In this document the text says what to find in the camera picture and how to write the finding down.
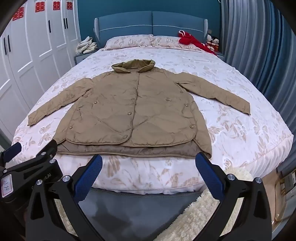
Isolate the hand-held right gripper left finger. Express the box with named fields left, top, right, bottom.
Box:
left=25, top=154, right=103, bottom=241

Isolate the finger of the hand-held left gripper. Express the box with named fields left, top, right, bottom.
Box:
left=0, top=142, right=22, bottom=171
left=5, top=139, right=58, bottom=173

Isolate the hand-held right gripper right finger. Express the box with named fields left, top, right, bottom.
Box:
left=195, top=152, right=272, bottom=241

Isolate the brown quilted jacket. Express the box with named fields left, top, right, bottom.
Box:
left=28, top=59, right=251, bottom=159

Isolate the cream shaggy rug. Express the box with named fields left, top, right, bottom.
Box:
left=159, top=167, right=255, bottom=241

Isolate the grey bed footboard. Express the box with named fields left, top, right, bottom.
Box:
left=77, top=187, right=205, bottom=241

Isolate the beige butterfly print bedspread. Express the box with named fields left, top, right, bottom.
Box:
left=11, top=35, right=294, bottom=194

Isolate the amber transparent box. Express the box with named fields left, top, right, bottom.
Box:
left=274, top=170, right=296, bottom=223

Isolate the white wardrobe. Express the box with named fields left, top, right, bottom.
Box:
left=0, top=0, right=82, bottom=140

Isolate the pile of folded cream cloths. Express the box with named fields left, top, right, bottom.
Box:
left=75, top=36, right=99, bottom=55

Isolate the blue-grey curtain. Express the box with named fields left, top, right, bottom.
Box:
left=220, top=0, right=296, bottom=141

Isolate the red garment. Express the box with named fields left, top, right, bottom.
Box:
left=178, top=30, right=219, bottom=56

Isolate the beige floral pillow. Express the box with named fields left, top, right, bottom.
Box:
left=150, top=35, right=204, bottom=51
left=104, top=34, right=154, bottom=50

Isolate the blue upholstered headboard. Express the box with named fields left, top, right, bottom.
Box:
left=93, top=10, right=208, bottom=48

